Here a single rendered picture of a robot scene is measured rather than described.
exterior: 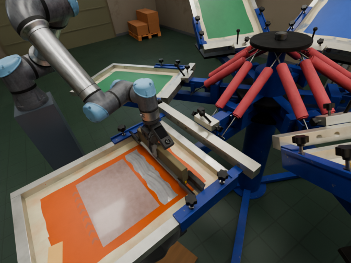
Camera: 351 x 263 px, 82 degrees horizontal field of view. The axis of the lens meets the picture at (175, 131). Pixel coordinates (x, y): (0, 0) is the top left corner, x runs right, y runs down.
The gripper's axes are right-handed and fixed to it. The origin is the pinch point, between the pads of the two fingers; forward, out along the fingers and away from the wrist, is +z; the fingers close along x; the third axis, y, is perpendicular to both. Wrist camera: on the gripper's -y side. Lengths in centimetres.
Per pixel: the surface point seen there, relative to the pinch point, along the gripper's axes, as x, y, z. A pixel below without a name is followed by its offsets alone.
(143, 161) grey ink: 6.5, 7.0, 6.1
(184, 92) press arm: -54, 49, 10
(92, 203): 34.4, 2.4, 6.9
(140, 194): 16.8, -7.5, 6.8
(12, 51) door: 51, 673, 80
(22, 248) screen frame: 59, -1, 3
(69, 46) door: -93, 659, 100
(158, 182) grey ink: 8.1, -8.3, 6.0
